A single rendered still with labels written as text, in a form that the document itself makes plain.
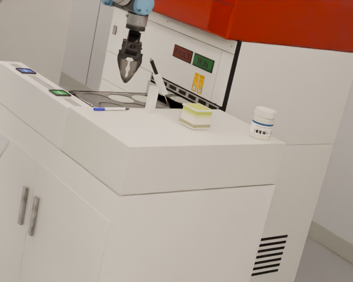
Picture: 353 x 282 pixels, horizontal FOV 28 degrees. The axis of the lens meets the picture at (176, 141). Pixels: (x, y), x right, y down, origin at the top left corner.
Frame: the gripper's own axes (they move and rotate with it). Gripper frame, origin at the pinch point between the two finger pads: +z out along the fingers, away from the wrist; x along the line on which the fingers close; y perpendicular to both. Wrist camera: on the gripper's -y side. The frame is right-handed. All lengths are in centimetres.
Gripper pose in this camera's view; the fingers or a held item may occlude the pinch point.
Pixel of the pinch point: (125, 80)
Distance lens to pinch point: 259.7
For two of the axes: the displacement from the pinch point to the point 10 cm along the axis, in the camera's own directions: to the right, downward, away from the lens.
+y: -0.7, -3.0, 9.5
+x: -9.8, -1.8, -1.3
